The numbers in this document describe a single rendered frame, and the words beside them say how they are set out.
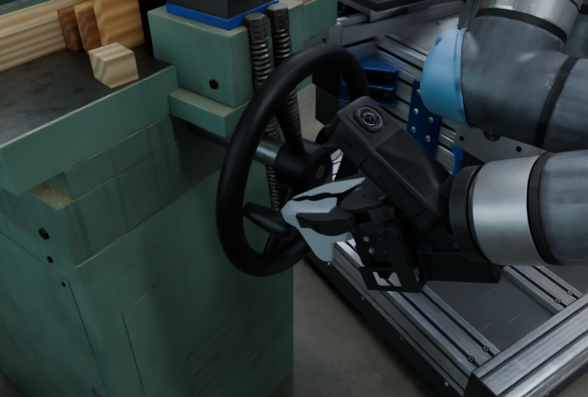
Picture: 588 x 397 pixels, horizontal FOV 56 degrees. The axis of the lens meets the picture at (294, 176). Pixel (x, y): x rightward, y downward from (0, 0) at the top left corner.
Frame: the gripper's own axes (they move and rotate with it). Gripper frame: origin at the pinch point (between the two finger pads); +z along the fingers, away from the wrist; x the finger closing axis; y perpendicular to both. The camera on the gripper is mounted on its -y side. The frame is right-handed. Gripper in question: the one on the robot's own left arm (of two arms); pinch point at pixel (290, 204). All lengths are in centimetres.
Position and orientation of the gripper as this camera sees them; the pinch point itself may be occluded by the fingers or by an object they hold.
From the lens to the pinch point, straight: 54.0
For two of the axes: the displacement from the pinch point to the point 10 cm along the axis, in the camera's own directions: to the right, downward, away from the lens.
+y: 4.0, 8.7, 2.8
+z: -7.0, 0.9, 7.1
